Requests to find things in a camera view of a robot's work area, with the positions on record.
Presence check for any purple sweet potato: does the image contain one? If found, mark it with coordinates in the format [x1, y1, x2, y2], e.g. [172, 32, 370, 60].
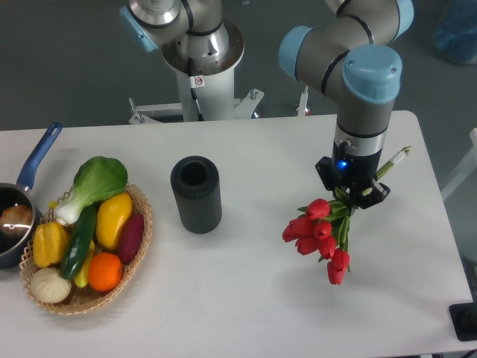
[117, 213, 145, 264]

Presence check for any orange fruit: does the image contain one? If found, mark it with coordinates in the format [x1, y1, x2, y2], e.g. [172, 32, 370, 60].
[89, 252, 122, 292]

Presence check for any woven wicker basket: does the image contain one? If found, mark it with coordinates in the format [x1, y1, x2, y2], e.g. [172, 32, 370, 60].
[19, 183, 154, 315]

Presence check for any black cable on pedestal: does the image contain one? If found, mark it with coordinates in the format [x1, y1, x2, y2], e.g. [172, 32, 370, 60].
[186, 57, 205, 122]

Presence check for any yellow banana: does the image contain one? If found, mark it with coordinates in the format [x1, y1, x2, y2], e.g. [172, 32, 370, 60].
[74, 241, 95, 289]

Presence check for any red tulip bouquet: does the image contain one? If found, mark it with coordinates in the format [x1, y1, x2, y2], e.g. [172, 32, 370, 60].
[282, 145, 411, 285]

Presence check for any yellow bell pepper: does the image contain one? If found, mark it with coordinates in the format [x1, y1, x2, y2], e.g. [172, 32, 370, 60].
[33, 222, 70, 268]

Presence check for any brown food in pan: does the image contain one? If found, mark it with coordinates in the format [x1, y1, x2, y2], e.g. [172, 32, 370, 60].
[1, 204, 33, 236]

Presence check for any blue container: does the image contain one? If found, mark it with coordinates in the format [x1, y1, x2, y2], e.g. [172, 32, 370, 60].
[432, 0, 476, 65]

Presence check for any green bok choy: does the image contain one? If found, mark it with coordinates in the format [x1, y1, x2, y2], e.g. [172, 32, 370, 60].
[54, 156, 128, 225]

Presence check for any white steamed bun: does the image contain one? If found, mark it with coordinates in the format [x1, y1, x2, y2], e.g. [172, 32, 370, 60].
[30, 268, 72, 304]

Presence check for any green cucumber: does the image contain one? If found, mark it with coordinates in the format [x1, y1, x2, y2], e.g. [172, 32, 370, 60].
[60, 203, 98, 280]

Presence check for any blue saucepan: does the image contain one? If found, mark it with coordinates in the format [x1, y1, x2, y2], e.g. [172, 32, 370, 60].
[1, 122, 63, 269]

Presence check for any dark grey ribbed vase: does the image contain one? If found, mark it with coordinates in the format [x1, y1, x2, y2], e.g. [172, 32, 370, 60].
[170, 156, 222, 234]

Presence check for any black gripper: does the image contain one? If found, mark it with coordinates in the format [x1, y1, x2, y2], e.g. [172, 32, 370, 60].
[315, 142, 391, 209]

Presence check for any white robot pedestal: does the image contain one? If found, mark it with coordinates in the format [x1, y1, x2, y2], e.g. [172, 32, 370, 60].
[129, 19, 265, 125]

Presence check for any black device at table edge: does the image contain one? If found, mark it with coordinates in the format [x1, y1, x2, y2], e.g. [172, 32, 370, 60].
[449, 302, 476, 342]

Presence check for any white furniture at right edge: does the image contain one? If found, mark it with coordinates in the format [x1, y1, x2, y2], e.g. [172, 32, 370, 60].
[440, 128, 476, 201]

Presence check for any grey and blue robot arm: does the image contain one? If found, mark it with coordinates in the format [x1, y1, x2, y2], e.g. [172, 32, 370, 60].
[120, 1, 414, 209]

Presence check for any yellow mango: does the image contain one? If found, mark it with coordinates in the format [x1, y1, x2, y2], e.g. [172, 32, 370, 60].
[95, 192, 133, 251]

